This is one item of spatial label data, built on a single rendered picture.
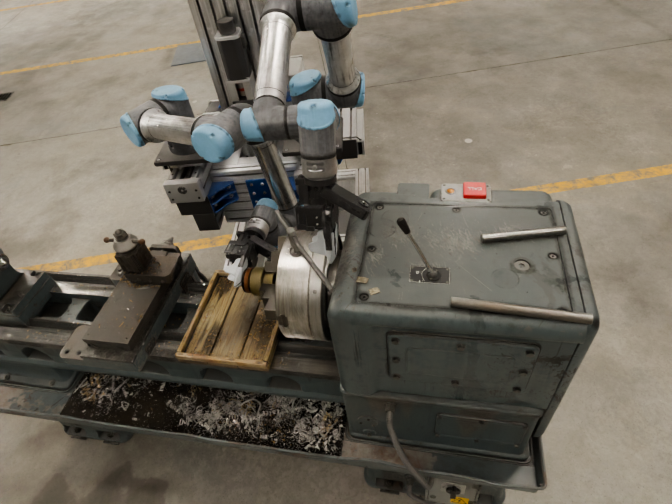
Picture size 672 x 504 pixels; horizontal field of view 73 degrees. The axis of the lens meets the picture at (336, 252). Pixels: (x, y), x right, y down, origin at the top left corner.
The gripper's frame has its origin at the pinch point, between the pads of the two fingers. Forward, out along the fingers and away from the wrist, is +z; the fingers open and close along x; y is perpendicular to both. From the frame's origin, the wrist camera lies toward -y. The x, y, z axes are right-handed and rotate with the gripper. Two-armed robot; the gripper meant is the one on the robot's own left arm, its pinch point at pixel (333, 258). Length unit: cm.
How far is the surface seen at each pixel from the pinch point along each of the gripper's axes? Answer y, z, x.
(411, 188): -15.8, -5.8, -33.8
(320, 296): 4.7, 12.7, -2.7
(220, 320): 45, 38, -21
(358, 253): -4.4, 2.9, -8.6
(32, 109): 407, 22, -338
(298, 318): 10.7, 19.3, -1.6
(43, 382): 125, 73, -17
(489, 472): -44, 78, -10
